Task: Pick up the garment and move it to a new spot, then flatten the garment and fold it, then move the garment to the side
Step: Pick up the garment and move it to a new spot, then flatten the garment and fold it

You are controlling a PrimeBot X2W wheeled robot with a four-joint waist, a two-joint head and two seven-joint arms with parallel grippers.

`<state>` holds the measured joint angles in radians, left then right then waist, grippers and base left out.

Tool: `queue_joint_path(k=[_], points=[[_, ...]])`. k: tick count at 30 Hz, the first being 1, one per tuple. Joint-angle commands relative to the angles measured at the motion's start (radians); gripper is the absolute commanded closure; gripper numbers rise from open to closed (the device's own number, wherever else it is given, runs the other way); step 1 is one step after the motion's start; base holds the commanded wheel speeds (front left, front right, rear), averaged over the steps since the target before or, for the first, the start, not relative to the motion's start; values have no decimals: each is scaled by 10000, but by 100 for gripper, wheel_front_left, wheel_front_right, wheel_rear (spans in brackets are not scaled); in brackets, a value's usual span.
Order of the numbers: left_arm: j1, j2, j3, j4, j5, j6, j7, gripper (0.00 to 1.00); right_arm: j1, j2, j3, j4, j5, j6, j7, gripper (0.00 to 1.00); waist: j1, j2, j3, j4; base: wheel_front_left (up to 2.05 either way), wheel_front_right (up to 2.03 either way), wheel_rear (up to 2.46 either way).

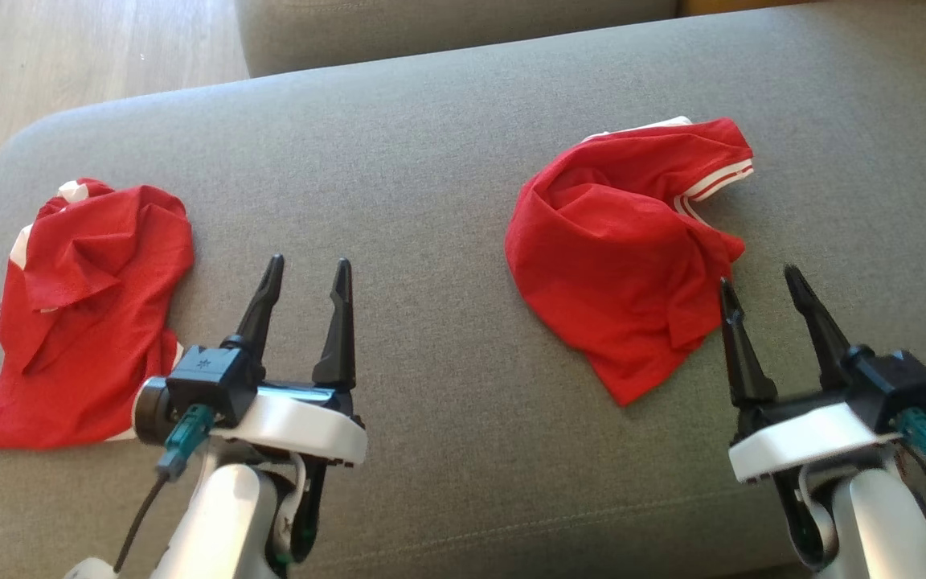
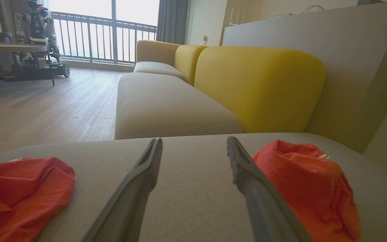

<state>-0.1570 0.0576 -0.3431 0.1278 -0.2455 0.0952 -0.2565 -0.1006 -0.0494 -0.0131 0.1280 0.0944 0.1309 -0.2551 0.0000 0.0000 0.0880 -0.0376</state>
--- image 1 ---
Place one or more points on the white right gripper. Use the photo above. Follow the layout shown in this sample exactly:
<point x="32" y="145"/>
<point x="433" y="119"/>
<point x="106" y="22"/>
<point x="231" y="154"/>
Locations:
<point x="809" y="438"/>

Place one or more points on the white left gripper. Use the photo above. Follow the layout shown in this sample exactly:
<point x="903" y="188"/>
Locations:
<point x="302" y="430"/>

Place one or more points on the red shorts with white stripes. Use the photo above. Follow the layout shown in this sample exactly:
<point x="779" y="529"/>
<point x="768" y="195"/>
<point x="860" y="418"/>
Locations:
<point x="608" y="241"/>

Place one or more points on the red Bulls 23 shorts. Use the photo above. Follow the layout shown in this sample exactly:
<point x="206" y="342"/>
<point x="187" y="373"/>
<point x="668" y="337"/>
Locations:
<point x="93" y="265"/>

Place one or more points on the large grey sofa seat cushion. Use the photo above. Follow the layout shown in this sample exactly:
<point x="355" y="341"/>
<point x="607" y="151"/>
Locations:
<point x="463" y="241"/>

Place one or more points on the medium grey sofa seat cushion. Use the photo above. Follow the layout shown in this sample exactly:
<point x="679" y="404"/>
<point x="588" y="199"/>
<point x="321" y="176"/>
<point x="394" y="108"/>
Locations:
<point x="431" y="32"/>

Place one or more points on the yellow sofa back cushion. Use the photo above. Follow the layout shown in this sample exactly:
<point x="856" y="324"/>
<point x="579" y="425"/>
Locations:
<point x="736" y="5"/>

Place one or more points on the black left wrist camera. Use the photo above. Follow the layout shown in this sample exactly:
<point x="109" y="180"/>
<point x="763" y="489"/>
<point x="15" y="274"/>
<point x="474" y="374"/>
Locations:
<point x="206" y="378"/>

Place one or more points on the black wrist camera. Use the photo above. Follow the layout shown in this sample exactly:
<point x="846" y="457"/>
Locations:
<point x="889" y="386"/>
<point x="206" y="378"/>

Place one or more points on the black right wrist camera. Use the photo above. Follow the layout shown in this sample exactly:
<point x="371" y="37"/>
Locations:
<point x="889" y="386"/>

